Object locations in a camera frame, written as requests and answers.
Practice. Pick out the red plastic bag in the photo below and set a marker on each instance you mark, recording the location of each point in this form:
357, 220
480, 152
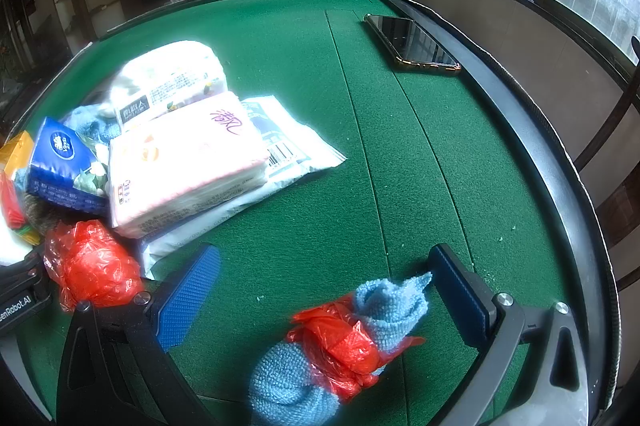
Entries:
90, 266

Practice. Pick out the white paper packet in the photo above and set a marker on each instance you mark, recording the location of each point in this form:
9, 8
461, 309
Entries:
12, 246

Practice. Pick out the blue tissue pack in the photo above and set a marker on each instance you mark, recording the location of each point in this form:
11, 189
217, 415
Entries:
55, 161

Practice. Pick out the grey brown cloth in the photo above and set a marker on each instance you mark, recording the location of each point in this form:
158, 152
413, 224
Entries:
42, 218

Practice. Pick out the black smartphone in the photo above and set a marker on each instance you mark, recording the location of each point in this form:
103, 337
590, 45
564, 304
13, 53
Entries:
415, 43

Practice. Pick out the red plastic bag wrap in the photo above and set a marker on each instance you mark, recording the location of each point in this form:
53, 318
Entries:
335, 346

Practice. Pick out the light blue towel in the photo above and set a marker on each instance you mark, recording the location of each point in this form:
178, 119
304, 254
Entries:
285, 381
85, 121

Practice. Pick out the white tissue pack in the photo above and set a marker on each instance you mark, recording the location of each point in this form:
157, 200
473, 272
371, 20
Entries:
170, 76

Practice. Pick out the pink tissue pack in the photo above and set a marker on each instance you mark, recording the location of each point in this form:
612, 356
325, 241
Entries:
185, 161

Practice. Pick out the orange yellow packet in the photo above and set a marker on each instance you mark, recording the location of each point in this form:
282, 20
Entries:
17, 151

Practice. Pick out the red packet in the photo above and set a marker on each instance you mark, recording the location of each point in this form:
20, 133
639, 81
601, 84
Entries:
10, 201

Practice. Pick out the flat white plastic packet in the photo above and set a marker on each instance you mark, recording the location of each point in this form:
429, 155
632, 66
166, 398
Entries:
295, 146

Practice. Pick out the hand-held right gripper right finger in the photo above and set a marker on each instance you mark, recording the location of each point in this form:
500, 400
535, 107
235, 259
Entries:
460, 301

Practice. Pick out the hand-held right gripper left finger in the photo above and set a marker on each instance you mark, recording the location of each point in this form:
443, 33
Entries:
190, 296

